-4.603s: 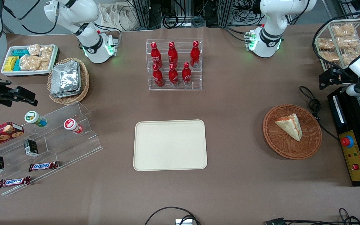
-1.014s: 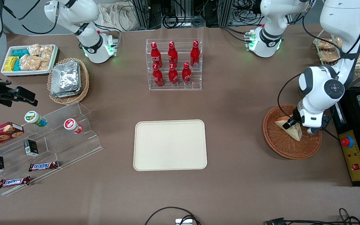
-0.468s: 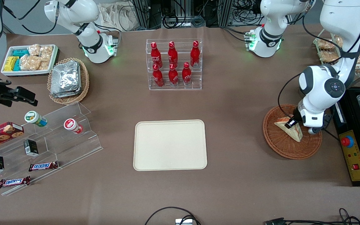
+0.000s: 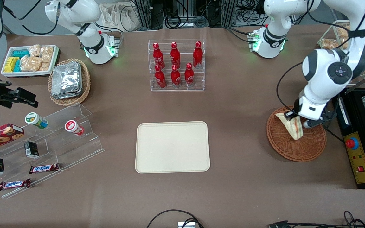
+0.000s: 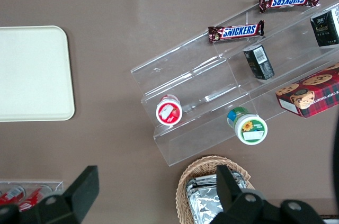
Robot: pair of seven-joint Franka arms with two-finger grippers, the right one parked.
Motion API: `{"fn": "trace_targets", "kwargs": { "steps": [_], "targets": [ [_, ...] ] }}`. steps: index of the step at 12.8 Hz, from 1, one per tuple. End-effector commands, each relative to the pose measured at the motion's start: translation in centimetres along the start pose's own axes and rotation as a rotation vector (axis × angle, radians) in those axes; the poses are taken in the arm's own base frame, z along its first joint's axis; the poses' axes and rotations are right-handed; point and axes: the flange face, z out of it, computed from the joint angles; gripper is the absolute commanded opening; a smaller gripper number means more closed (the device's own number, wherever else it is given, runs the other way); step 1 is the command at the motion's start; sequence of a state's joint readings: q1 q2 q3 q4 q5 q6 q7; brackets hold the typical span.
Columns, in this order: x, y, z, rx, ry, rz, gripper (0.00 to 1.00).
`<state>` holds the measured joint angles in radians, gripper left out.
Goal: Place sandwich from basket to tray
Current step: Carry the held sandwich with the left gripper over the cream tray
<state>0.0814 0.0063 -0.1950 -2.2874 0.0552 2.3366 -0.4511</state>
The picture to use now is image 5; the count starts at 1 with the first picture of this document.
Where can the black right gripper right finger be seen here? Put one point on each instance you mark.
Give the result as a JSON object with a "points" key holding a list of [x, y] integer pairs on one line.
{"points": [[238, 205]]}

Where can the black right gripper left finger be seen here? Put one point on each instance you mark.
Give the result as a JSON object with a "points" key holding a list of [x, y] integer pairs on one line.
{"points": [[76, 195]]}

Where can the light oval wicker basket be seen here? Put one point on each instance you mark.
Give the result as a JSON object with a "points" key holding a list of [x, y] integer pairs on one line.
{"points": [[185, 179]]}

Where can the cream plastic serving tray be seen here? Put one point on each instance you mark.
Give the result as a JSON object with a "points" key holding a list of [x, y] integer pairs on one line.
{"points": [[31, 73]]}

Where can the clear acrylic bottle rack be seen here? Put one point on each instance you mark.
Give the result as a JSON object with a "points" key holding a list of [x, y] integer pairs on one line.
{"points": [[57, 184]]}

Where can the stack of foil containers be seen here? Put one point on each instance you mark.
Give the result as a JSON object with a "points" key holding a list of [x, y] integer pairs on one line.
{"points": [[204, 200]]}

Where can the green lid yogurt cup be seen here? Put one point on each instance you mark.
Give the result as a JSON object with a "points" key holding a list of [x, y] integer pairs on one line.
{"points": [[250, 128]]}

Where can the red lid yogurt cup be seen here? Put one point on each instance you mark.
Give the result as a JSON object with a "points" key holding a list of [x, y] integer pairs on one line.
{"points": [[169, 112]]}

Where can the clear acrylic step display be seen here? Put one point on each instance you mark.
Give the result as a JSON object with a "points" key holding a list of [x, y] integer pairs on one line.
{"points": [[201, 81]]}

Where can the red tartan cookie box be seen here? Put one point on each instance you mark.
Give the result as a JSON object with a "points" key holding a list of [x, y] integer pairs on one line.
{"points": [[312, 94]]}

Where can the small black barcode box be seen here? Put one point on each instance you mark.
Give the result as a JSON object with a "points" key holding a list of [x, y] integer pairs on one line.
{"points": [[259, 62]]}

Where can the brown Snickers bar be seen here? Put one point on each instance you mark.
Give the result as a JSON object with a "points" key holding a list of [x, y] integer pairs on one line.
{"points": [[288, 0], [235, 31]]}

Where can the small black white-edged box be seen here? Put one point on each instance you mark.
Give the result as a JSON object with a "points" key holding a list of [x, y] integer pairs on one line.
{"points": [[327, 28]]}

